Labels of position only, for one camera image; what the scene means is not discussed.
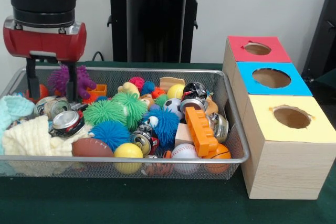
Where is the purple spiky ball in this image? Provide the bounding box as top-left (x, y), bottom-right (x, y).
top-left (48, 63), bottom-right (97, 99)

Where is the dark green tablecloth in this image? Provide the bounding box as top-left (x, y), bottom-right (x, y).
top-left (313, 67), bottom-right (336, 86)
top-left (0, 61), bottom-right (336, 224)

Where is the brown toy football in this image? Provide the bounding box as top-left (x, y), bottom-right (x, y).
top-left (71, 137), bottom-right (115, 158)

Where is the small orange-red ball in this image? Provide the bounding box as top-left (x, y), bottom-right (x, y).
top-left (26, 84), bottom-right (50, 103)

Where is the orange toy building block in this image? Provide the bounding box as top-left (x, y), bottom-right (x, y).
top-left (184, 106), bottom-right (219, 157)

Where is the white toy baseball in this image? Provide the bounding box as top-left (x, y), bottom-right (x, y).
top-left (170, 143), bottom-right (201, 174)

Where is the yellow tennis ball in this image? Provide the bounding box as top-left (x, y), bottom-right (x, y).
top-left (167, 84), bottom-right (186, 100)

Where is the smooth yellow ball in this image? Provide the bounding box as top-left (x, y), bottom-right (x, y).
top-left (113, 143), bottom-right (144, 174)

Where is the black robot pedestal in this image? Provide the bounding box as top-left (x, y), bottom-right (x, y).
top-left (101, 0), bottom-right (211, 63)

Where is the wooden box with three holes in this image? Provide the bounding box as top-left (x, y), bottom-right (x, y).
top-left (222, 35), bottom-right (336, 200)

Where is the black office chair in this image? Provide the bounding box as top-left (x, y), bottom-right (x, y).
top-left (301, 0), bottom-right (336, 78)

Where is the silver mesh bin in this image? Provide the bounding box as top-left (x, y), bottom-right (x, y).
top-left (0, 66), bottom-right (250, 180)

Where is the black cable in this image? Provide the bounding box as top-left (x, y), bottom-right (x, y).
top-left (91, 50), bottom-right (106, 62)

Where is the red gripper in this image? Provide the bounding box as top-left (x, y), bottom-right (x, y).
top-left (3, 16), bottom-right (88, 102)

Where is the blue koosh ball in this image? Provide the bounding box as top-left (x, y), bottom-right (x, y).
top-left (90, 121), bottom-right (132, 151)

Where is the orange toy basketball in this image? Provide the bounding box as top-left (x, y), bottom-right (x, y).
top-left (203, 144), bottom-right (232, 174)

